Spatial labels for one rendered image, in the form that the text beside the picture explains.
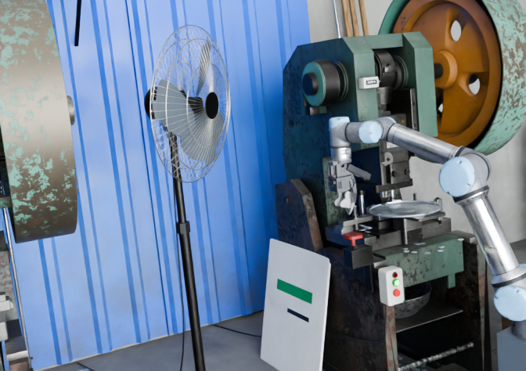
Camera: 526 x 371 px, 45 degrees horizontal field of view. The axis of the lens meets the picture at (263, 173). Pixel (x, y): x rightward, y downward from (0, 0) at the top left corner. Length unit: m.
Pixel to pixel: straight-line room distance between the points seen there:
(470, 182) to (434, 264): 0.70
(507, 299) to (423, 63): 1.07
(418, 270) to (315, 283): 0.48
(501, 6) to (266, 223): 1.83
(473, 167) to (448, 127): 0.90
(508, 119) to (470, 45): 0.35
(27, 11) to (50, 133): 0.36
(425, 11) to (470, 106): 0.50
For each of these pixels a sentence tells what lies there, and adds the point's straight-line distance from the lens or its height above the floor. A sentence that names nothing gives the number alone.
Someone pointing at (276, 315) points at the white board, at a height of 0.25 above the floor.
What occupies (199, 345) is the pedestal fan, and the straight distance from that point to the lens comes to 2.66.
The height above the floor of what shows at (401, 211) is 0.79.
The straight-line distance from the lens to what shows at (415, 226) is 2.69.
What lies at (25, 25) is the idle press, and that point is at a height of 1.58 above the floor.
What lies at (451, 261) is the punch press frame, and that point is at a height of 0.55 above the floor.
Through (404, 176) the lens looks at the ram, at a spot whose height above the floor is 0.92.
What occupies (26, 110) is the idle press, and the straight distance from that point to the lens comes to 1.84.
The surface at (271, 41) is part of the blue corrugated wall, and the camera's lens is 3.76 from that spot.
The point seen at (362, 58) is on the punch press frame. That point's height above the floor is 1.41.
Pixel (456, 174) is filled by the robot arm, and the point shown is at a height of 1.02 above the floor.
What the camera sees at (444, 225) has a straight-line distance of 2.83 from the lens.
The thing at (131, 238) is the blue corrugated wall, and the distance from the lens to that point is 3.48.
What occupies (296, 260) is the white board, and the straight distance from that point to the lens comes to 2.99.
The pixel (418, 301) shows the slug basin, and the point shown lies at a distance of 2.80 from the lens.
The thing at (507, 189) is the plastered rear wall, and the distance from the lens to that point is 4.99.
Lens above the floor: 1.37
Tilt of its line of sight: 8 degrees down
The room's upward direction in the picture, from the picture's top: 6 degrees counter-clockwise
